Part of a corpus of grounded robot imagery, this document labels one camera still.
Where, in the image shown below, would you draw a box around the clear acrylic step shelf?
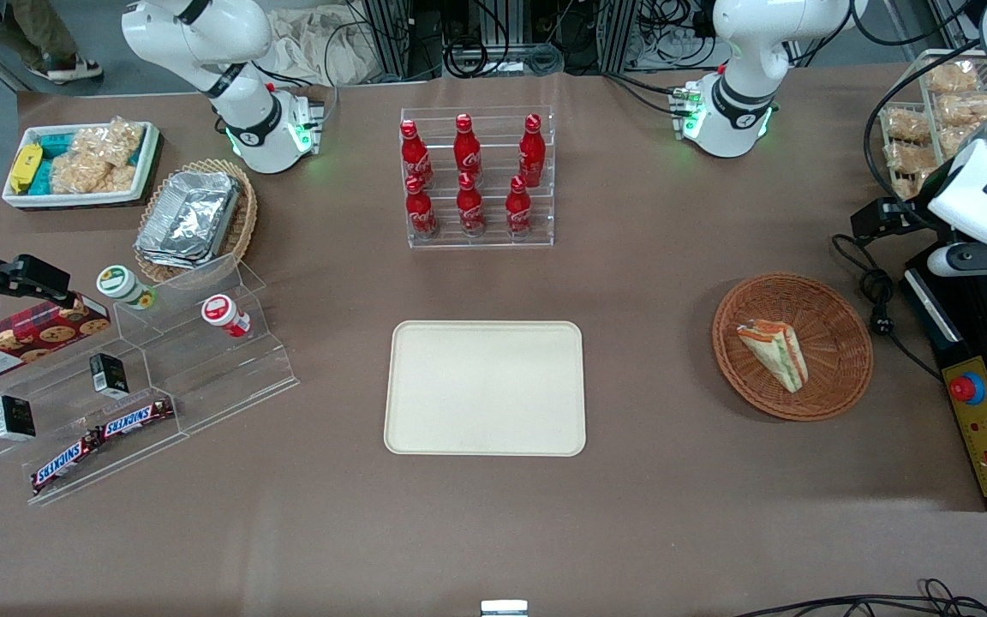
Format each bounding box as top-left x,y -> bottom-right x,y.
0,252 -> 301,507

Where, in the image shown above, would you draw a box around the black power cable with plug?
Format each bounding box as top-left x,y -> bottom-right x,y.
829,232 -> 945,383

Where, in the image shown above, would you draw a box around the green lid yogurt cup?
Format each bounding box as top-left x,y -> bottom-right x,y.
96,265 -> 158,311

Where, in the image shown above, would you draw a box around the red lid yogurt cup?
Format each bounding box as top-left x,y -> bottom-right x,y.
200,293 -> 252,338

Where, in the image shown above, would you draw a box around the person's leg with shoe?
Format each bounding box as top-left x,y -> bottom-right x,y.
0,0 -> 105,86

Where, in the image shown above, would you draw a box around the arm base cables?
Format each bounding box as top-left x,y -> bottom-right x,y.
255,60 -> 342,131
603,70 -> 702,119

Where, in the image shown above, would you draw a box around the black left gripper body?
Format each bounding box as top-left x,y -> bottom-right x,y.
898,165 -> 957,237

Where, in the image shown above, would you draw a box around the silver foil container stack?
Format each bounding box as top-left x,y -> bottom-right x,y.
135,170 -> 243,272

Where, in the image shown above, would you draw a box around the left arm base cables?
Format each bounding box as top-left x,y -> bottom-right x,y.
603,70 -> 702,119

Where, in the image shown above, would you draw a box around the triangular sandwich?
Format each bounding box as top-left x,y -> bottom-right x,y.
735,319 -> 810,394

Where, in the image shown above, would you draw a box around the brown round wicker basket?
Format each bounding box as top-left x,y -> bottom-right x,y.
711,272 -> 875,422

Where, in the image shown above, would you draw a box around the beige rectangular tray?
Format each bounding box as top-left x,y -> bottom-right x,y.
383,320 -> 588,458

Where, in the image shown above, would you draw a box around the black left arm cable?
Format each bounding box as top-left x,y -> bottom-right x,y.
850,0 -> 987,205

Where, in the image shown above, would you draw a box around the red tartan cookie box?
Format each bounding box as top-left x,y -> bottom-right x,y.
0,293 -> 112,387

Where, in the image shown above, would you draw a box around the black floor cable bundle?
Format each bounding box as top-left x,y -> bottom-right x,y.
732,578 -> 987,617

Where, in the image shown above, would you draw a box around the white rectangular snack bin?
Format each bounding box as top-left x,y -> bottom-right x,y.
1,120 -> 161,212

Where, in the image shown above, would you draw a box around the tan oval wicker basket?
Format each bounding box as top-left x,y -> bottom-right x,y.
134,158 -> 260,285

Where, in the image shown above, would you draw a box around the white crumpled cloth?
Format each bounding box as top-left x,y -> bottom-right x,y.
264,7 -> 376,87

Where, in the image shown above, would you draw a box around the clear rice cracker bag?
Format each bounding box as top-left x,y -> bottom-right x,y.
72,117 -> 148,165
48,153 -> 140,195

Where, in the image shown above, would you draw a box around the clear acrylic bottle rack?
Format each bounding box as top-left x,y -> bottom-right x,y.
398,105 -> 557,250

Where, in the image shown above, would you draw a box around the aluminium frame post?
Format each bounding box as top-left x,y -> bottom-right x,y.
363,0 -> 445,83
598,0 -> 642,75

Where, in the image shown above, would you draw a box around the white wire rack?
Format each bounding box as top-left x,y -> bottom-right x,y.
876,48 -> 987,203

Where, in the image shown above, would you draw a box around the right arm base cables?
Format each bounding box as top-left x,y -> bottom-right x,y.
255,60 -> 342,131

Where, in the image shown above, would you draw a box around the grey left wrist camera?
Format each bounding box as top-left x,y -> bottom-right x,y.
927,242 -> 987,278

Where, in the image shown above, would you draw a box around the red cola bottle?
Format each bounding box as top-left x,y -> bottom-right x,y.
453,112 -> 484,180
404,175 -> 439,239
505,175 -> 534,237
455,171 -> 487,237
398,119 -> 434,187
517,113 -> 547,187

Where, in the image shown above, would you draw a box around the brown Snickers bar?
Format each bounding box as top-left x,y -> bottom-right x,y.
30,430 -> 103,496
97,396 -> 176,440

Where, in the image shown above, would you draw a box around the yellow snack packet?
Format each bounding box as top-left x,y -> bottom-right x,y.
10,143 -> 44,195

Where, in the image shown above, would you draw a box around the teal snack packet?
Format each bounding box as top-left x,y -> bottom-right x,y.
33,129 -> 76,195

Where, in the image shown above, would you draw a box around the small black carton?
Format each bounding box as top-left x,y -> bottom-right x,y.
88,352 -> 129,400
0,393 -> 37,443

